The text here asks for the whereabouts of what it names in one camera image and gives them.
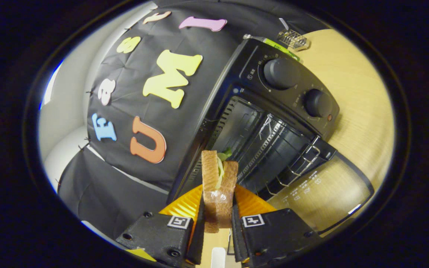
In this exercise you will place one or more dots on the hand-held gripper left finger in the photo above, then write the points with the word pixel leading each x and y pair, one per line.
pixel 197 242

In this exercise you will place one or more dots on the clear plastic bottle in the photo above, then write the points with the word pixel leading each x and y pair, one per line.
pixel 277 46

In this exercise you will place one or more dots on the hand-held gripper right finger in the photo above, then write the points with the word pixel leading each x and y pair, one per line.
pixel 237 238

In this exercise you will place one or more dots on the sandwich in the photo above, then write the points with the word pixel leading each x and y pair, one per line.
pixel 210 175

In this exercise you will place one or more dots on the black toaster oven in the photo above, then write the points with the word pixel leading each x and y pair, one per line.
pixel 281 74

